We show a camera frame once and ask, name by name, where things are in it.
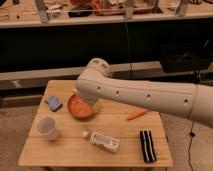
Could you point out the cluttered background shelf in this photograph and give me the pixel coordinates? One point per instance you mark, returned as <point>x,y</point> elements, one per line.
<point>38,13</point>

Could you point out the wooden table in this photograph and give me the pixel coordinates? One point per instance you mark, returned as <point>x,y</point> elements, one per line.
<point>72,150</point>

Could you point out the orange ceramic bowl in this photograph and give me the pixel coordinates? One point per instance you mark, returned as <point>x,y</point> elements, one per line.
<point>79,109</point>

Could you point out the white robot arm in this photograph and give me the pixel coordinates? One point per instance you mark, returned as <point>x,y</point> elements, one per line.
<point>187,100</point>

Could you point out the orange carrot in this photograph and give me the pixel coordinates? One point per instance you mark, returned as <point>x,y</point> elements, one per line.
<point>136,114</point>

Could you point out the white plastic bottle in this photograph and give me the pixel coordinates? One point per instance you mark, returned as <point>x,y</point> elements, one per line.
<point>106,142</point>

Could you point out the blue sponge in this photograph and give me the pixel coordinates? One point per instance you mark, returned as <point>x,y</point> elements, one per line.
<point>53,103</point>

